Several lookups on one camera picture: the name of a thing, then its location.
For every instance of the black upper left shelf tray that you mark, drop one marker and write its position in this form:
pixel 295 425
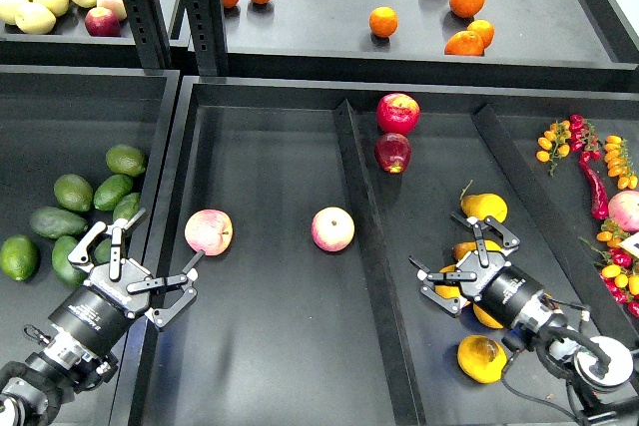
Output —
pixel 69 44

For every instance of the red cherry tomato vine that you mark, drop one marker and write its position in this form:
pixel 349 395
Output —
pixel 584 139

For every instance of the white label card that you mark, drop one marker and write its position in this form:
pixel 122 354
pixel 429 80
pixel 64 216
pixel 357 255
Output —
pixel 631 244

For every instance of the dark red apple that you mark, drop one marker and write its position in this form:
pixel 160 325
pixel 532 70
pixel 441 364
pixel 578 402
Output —
pixel 392 152

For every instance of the yellow pear with brown spot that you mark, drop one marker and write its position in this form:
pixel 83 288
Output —
pixel 481 358

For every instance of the yellow pear upper pile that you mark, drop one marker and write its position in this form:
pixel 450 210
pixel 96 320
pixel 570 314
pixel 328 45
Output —
pixel 462 248

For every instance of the red chili pepper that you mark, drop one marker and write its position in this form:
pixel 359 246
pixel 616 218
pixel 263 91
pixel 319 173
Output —
pixel 598 195

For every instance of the yellow cherry tomato vine right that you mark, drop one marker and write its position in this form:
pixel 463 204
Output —
pixel 618 163

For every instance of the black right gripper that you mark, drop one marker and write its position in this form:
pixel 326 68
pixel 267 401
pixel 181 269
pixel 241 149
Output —
pixel 488 279

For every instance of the pink apple right edge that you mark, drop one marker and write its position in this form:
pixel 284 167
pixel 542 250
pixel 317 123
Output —
pixel 623 210

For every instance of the black centre tray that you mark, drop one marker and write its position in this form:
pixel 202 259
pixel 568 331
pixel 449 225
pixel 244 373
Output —
pixel 284 333

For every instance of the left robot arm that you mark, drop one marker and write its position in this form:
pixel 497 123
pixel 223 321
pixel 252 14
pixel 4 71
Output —
pixel 78 357

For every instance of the mixed cherry tomatoes bottom right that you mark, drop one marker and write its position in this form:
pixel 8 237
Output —
pixel 617 267

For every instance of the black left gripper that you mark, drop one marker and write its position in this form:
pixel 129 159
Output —
pixel 120 290

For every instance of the green avocado lower middle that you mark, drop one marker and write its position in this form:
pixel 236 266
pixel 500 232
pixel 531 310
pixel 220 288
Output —
pixel 65 271

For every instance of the yellow pear middle pile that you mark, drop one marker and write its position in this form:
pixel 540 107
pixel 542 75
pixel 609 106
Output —
pixel 486 319

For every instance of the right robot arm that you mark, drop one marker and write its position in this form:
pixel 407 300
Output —
pixel 589 366

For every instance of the green avocado lower right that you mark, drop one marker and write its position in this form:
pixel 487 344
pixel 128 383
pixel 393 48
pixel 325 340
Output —
pixel 102 252

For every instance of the red apple on shelf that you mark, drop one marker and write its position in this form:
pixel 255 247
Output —
pixel 102 22

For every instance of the orange front right shelf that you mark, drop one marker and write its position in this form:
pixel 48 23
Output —
pixel 464 43

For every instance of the light green avocado far left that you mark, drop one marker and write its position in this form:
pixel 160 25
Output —
pixel 19 257

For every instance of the pink apple left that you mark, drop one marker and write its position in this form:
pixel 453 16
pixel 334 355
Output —
pixel 209 231

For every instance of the green avocado top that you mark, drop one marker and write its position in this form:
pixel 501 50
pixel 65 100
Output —
pixel 126 160

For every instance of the green avocado upper left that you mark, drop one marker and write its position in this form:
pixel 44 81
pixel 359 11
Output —
pixel 74 193

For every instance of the bright red apple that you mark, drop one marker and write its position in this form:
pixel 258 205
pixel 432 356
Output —
pixel 397 113

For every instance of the dark avocado lying sideways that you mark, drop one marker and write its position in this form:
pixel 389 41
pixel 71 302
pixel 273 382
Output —
pixel 52 223

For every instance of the pink apple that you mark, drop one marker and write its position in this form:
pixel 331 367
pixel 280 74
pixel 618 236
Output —
pixel 209 231
pixel 332 229

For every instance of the orange cherry tomato vine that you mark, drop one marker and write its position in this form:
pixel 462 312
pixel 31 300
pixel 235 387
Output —
pixel 554 145

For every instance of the orange shelf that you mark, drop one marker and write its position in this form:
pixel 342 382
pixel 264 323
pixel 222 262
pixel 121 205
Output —
pixel 383 21
pixel 464 43
pixel 484 29

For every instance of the pink apple centre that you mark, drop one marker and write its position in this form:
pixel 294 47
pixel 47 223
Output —
pixel 332 229

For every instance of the green avocado upper middle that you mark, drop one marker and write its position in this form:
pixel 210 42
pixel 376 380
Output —
pixel 111 191

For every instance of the yellow pear left pile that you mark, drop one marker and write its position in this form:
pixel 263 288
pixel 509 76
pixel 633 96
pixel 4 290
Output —
pixel 449 292

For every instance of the orange centre shelf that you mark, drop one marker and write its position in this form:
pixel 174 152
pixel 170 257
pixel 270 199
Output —
pixel 383 21

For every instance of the green avocado by tray edge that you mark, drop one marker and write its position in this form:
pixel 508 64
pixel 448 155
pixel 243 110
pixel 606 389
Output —
pixel 127 207

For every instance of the black perforated post left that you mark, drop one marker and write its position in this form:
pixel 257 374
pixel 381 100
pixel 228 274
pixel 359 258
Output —
pixel 149 32

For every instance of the yellow pear with stem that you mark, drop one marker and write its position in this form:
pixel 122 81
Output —
pixel 483 205

